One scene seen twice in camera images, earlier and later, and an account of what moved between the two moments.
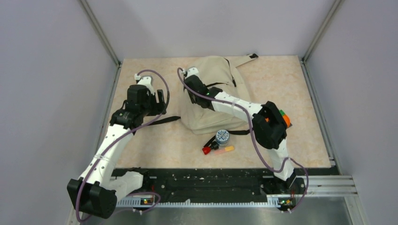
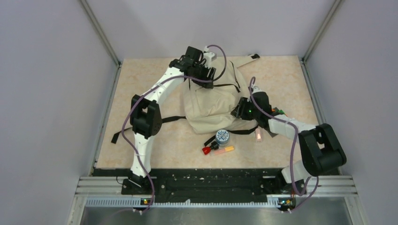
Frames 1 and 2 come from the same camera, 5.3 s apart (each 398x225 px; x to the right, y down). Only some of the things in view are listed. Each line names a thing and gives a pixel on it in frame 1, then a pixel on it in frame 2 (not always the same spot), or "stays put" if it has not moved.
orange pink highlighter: x=227 y=149 stays put
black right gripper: x=191 y=98 -> x=244 y=102
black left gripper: x=158 y=107 -> x=206 y=69
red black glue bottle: x=206 y=149 stays put
